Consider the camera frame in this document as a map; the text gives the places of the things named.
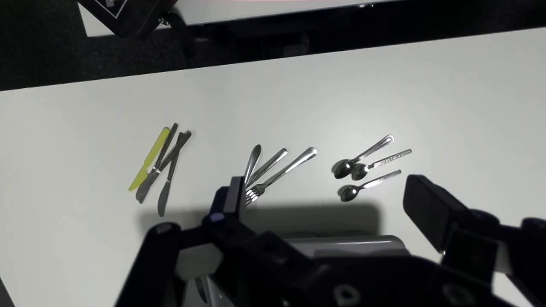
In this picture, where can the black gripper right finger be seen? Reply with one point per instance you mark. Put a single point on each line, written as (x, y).
(437, 215)

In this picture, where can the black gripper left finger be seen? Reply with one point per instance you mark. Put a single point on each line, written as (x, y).
(231, 198)

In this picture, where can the grey plastic utensil organizer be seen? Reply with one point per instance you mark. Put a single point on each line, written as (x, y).
(342, 244)

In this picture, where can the silver metal spoon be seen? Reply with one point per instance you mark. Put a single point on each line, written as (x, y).
(369, 183)
(381, 162)
(364, 154)

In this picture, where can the yellow-green plastic knife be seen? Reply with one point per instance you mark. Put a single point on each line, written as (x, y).
(149, 162)

